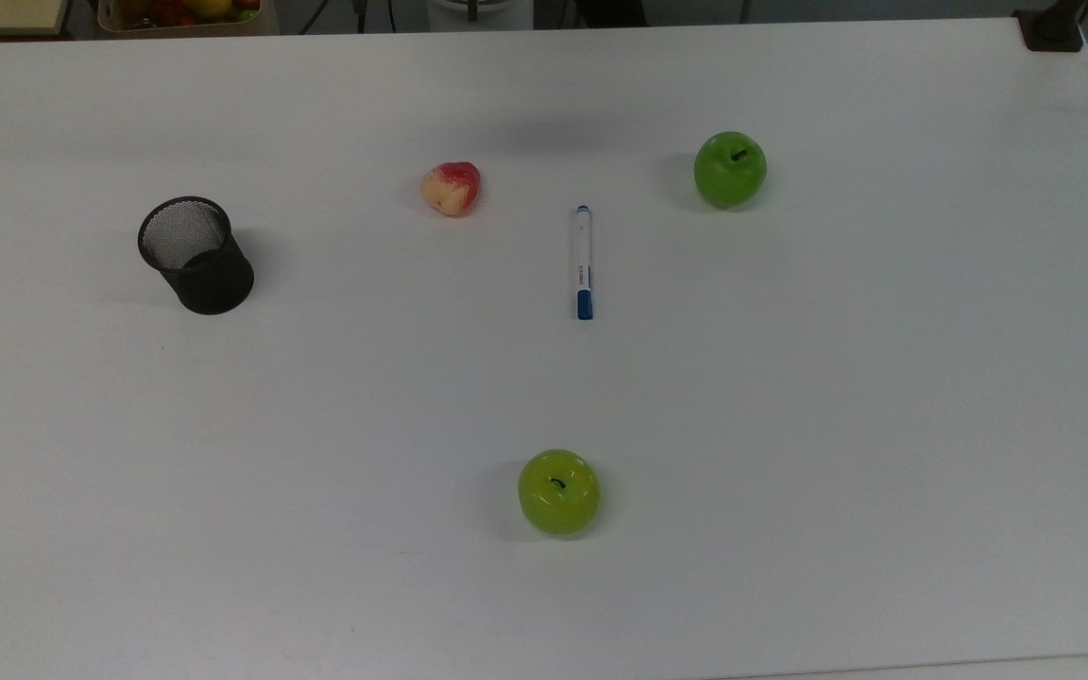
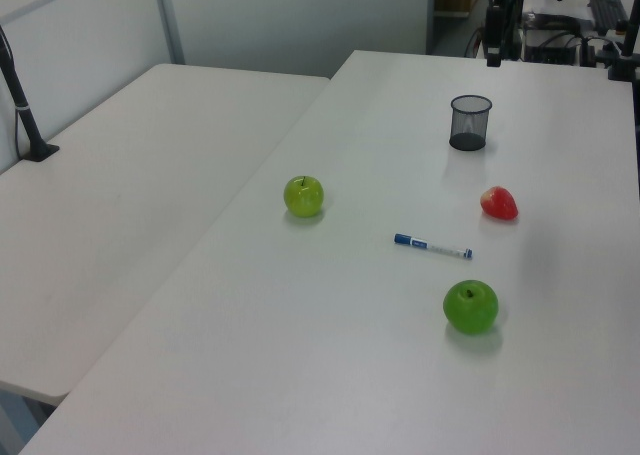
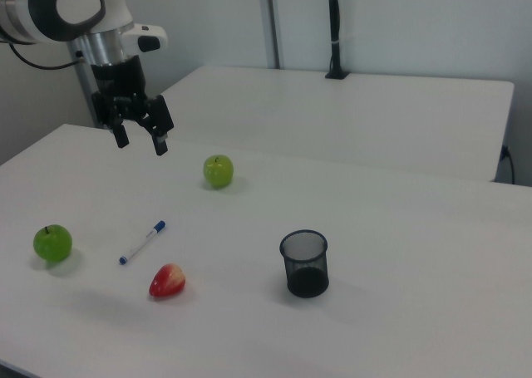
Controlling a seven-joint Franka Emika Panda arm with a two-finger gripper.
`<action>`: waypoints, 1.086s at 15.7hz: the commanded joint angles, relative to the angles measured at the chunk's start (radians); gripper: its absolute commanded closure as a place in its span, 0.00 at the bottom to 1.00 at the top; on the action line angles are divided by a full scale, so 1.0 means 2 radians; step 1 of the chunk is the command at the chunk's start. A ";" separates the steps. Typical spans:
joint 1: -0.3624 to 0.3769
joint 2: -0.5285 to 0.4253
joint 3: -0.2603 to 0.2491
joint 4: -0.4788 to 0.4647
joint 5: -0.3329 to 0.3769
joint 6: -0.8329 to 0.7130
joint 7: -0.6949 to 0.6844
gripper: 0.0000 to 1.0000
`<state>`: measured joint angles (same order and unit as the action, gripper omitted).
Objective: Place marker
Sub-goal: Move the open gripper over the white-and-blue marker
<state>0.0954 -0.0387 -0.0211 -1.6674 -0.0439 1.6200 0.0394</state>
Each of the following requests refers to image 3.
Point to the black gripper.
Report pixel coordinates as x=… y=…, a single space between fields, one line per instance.
x=120 y=81

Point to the white marker with blue cap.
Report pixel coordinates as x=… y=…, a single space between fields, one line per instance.
x=142 y=243

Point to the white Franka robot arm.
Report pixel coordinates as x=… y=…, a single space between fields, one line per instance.
x=25 y=8

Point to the yellow-green apple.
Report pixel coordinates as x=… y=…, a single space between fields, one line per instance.
x=218 y=171

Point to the dark green apple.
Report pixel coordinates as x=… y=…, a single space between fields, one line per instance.
x=52 y=243

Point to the red and yellow fruit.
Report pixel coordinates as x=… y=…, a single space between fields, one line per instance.
x=167 y=281

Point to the black mesh pen cup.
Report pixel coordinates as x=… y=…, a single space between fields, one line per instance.
x=305 y=266

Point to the black pole with base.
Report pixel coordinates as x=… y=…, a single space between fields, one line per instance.
x=334 y=25

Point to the white background table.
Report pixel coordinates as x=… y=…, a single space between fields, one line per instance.
x=374 y=112

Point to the slim grey partition post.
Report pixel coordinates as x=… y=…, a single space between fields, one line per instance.
x=85 y=91

